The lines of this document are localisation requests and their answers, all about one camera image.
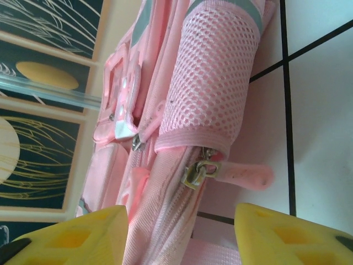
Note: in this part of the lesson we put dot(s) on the pink student backpack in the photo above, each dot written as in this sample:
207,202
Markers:
209,82

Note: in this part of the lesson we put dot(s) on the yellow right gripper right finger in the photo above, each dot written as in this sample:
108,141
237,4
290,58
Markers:
289,240

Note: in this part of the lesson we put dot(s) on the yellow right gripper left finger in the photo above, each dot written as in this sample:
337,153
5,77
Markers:
69,243

